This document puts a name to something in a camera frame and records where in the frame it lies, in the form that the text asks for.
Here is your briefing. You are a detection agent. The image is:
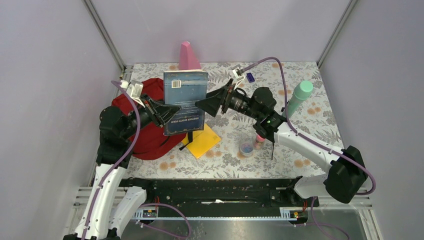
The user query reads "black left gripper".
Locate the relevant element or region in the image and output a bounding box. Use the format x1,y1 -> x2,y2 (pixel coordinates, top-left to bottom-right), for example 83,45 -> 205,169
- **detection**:
121,93 -> 182,140

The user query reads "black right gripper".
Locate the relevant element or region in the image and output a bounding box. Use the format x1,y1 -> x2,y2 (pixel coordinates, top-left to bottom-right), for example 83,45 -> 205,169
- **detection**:
195,79 -> 262,121

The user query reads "dark blue book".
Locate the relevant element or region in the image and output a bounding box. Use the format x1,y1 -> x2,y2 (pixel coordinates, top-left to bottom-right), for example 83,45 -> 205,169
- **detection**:
163,69 -> 209,136

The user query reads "red student backpack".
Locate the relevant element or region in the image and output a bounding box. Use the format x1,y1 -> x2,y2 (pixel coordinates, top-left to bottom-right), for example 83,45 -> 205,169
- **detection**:
98,78 -> 186,163

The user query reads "yellow notebook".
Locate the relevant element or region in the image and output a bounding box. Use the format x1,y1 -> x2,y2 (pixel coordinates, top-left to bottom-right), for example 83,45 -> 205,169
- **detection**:
181,124 -> 221,159

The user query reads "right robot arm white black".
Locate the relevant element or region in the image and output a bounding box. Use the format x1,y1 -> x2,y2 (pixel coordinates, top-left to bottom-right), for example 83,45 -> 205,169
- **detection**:
195,80 -> 372,206

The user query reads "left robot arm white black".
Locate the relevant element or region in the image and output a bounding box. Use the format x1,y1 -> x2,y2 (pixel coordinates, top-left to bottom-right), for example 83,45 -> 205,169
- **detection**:
63,93 -> 181,240

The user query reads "small purple eraser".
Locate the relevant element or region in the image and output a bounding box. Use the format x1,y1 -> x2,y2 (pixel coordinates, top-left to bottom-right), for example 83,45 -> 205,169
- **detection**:
246,72 -> 255,83

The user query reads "pink cone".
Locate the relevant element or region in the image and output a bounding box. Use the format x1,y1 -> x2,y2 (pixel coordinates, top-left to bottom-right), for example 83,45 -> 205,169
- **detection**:
178,41 -> 201,70

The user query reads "clear cup with colourful bits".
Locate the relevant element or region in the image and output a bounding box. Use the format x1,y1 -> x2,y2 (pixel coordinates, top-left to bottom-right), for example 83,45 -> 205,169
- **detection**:
239,138 -> 254,158

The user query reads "pink capped small bottle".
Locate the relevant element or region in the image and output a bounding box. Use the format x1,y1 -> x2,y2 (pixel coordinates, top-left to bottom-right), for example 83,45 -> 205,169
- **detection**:
253,134 -> 266,150

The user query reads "mint green bottle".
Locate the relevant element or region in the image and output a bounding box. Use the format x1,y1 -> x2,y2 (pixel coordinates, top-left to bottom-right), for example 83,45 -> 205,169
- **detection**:
284,80 -> 314,118

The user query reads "floral table mat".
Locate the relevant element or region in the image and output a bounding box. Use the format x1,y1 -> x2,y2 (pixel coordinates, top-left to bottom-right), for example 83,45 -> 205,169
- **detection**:
125,61 -> 344,179

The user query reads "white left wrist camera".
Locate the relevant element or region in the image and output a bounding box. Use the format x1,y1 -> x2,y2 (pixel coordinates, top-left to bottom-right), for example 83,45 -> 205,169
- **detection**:
120,80 -> 144,100

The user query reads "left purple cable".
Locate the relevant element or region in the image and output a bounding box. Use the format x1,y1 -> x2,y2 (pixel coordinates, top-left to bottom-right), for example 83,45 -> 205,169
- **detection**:
81,80 -> 193,240

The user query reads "purple cable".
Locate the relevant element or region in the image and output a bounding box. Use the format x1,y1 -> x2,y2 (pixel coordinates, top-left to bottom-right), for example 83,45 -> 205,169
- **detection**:
81,80 -> 193,240
240,56 -> 377,240

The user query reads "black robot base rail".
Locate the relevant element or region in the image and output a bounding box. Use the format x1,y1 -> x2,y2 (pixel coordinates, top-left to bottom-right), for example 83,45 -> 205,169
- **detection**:
119,178 -> 319,218

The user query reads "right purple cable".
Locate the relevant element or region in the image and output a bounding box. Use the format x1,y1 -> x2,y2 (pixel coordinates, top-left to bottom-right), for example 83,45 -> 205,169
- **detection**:
240,56 -> 377,240

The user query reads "slotted cable duct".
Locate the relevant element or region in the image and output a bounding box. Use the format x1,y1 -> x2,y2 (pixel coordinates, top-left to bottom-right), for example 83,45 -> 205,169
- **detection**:
132,207 -> 308,221

